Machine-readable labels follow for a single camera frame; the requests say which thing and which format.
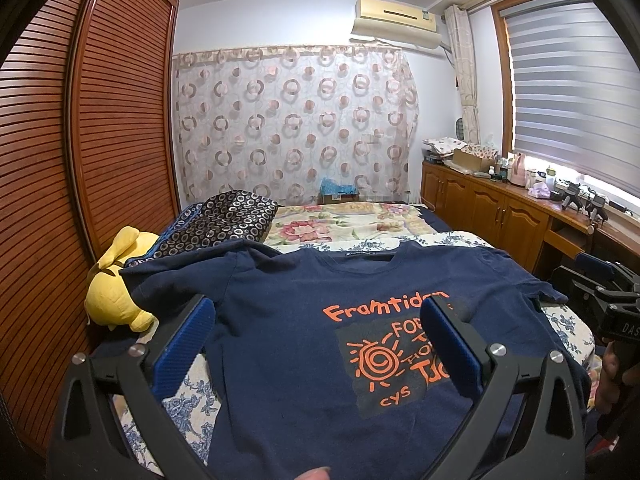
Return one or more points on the dark circle-patterned folded cloth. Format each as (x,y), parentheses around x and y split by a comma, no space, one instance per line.
(232,215)

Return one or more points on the navy blue printed t-shirt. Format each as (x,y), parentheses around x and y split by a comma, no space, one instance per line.
(320,358)

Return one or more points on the blue floral white quilt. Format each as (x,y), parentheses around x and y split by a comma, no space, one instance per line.
(195,406)

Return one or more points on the zebra window blind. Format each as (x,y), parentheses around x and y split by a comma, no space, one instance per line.
(575,90)

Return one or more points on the wooden sideboard cabinet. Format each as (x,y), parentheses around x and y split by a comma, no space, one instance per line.
(538,234)

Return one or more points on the beige side curtain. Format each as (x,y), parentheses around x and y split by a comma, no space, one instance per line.
(462,46)

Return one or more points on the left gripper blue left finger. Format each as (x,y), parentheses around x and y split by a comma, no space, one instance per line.
(176,343)

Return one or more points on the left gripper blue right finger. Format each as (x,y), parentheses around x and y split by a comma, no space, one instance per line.
(457,346)

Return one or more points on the pink floral cream blanket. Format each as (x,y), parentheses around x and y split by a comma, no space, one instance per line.
(309,224)

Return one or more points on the cardboard box on sideboard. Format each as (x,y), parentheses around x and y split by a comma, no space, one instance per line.
(474,157)

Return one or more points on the brown louvered wardrobe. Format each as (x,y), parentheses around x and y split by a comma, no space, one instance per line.
(85,150)

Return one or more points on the yellow plush toy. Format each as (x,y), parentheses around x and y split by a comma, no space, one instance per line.
(108,302)

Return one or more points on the blue item on box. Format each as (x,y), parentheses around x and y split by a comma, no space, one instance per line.
(331,192)

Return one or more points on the person's right hand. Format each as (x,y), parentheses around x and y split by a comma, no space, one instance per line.
(608,391)

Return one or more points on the wall air conditioner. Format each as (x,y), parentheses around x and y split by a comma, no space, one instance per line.
(398,22)

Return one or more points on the sheer circle-patterned curtain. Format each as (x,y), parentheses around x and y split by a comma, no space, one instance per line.
(280,121)

